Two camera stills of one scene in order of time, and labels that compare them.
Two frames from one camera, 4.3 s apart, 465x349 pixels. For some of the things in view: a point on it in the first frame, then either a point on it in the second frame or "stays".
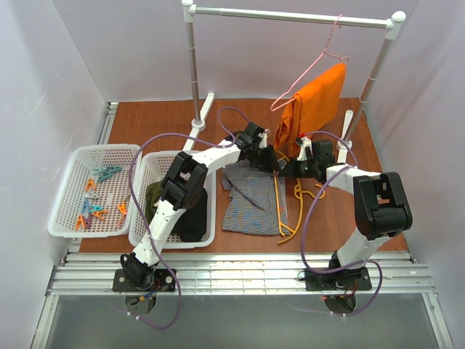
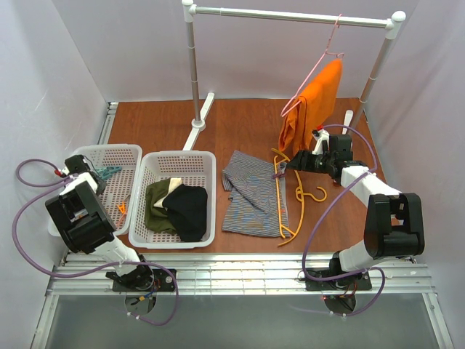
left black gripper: x=265 y=160 -> x=91 y=178
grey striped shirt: x=251 y=208 stays
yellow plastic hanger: x=282 y=228 stays
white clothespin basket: x=98 y=197 stays
